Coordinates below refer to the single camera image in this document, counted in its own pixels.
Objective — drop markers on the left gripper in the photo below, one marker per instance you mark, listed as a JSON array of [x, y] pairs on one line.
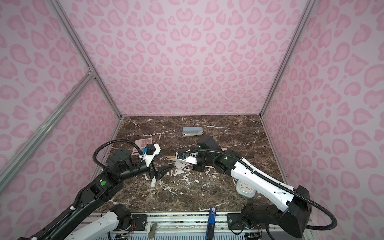
[[159, 173]]

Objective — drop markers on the white glue stick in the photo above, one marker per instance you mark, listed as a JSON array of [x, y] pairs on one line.
[[153, 183]]

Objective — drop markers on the white alarm clock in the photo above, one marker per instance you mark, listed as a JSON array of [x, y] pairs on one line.
[[245, 189]]

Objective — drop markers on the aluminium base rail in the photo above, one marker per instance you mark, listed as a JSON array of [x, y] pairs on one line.
[[173, 226]]

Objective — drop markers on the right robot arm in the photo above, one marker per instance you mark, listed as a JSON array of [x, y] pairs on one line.
[[287, 210]]

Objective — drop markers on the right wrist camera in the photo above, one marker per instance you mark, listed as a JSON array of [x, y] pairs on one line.
[[190, 158]]

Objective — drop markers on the beige lined letter paper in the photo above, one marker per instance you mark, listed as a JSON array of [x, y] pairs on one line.
[[173, 158]]

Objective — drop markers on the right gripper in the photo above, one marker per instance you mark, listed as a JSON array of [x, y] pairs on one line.
[[198, 168]]

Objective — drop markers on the blue tool on rail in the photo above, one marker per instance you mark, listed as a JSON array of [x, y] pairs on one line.
[[211, 224]]

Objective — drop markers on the pink calculator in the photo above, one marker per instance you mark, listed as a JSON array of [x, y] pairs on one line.
[[141, 143]]

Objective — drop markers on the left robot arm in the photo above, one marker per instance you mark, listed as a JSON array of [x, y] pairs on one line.
[[120, 167]]

